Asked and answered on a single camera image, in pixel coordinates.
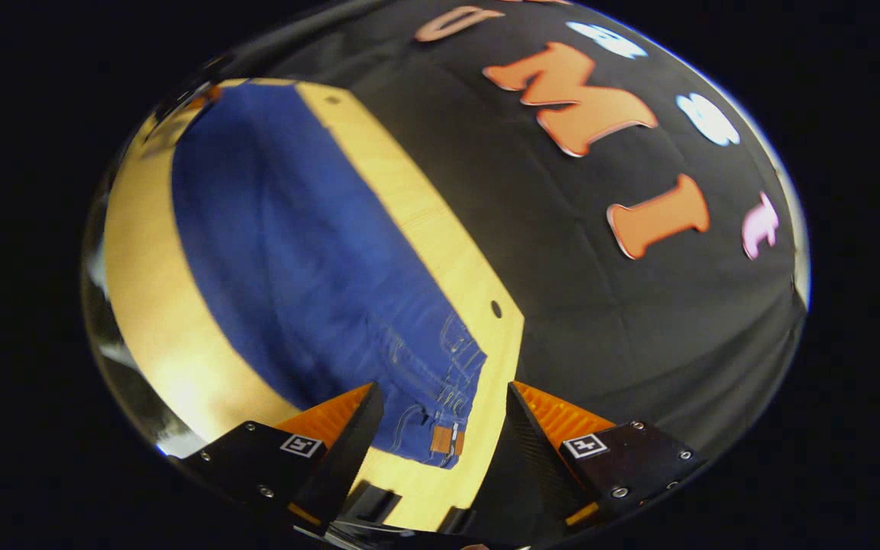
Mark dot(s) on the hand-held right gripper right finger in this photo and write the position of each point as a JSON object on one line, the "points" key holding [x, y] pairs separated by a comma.
{"points": [[539, 451]]}

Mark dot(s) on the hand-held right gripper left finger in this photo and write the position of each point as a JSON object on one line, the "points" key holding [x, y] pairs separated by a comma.
{"points": [[348, 458]]}

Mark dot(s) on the blue denim jeans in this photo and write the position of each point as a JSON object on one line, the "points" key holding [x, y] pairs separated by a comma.
{"points": [[295, 252]]}

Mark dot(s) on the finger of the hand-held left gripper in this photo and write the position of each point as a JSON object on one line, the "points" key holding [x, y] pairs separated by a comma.
{"points": [[209, 95]]}

